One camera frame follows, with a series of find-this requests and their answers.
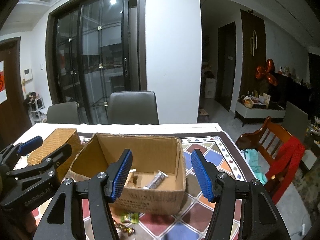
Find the wooden chair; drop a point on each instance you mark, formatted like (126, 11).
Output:
(267, 141)

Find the grey dining chair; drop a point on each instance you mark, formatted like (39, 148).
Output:
(133, 107)
(63, 113)

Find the red foil balloon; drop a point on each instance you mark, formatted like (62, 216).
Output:
(266, 72)

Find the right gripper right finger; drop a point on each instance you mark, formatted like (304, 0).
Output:
(259, 219)

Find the glass sliding door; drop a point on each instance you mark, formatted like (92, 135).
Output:
(95, 48)

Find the silver blue stick packet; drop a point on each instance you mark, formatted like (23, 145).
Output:
(156, 181)

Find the woven wicker box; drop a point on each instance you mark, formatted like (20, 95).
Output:
(56, 139)

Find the brown cardboard box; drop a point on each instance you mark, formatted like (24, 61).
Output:
(150, 154)

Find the red fu door poster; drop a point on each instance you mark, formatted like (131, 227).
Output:
(3, 92)

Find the grey dining chair centre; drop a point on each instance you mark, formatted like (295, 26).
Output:
(133, 107)

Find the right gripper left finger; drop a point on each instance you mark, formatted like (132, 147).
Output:
(63, 218)

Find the green snack packet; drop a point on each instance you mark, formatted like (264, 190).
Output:
(130, 218)

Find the red gold candy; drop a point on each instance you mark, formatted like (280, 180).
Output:
(125, 229)

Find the teal cloth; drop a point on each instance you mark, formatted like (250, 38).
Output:
(251, 156)

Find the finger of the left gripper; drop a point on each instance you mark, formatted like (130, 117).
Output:
(55, 160)
(12, 153)

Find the colourful diamond table mat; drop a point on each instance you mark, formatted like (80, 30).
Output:
(193, 219)

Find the red garment on chair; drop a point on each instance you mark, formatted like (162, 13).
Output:
(284, 168)

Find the grey dining chair left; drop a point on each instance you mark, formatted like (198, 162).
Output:
(63, 113)

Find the white low tv cabinet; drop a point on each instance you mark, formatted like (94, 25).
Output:
(248, 115)

